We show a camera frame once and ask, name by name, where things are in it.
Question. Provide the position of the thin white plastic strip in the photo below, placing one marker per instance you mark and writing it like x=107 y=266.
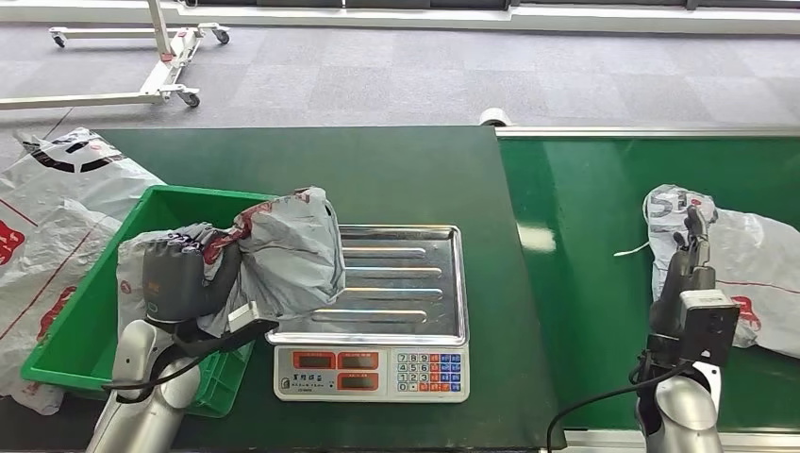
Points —
x=631 y=249

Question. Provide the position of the grey plastic mailer package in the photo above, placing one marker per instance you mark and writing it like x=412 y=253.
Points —
x=294 y=250

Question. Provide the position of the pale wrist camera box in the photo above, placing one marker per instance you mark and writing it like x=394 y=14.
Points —
x=709 y=325
x=245 y=316

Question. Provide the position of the large white woven sack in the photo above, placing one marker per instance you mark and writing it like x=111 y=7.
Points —
x=56 y=206

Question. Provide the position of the silver conveyor side rail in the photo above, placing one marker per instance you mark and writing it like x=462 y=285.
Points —
x=644 y=132
x=600 y=441

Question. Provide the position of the electronic scale with steel tray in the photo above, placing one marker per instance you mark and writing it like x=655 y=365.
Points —
x=387 y=294

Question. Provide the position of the white conveyor end roller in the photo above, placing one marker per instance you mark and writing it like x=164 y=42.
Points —
x=495 y=117

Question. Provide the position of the white wheeled stand frame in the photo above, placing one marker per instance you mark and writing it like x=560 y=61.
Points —
x=164 y=62

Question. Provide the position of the dark green table mat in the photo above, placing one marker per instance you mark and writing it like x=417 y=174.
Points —
x=406 y=175

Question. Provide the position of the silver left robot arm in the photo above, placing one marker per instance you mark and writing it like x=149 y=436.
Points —
x=147 y=400

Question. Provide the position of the white package with red print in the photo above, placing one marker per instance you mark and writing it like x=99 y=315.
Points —
x=756 y=269

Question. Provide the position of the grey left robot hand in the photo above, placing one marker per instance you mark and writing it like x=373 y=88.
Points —
x=178 y=281

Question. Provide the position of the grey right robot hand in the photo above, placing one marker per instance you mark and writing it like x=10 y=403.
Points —
x=675 y=281

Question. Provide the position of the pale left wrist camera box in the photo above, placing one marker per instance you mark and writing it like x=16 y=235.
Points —
x=245 y=316

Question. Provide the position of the glossy green conveyor belt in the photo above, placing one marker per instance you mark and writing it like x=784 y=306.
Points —
x=594 y=262

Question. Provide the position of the green plastic bin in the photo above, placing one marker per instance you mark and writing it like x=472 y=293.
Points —
x=81 y=337

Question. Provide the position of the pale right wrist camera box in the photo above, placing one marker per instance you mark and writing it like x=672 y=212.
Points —
x=709 y=325

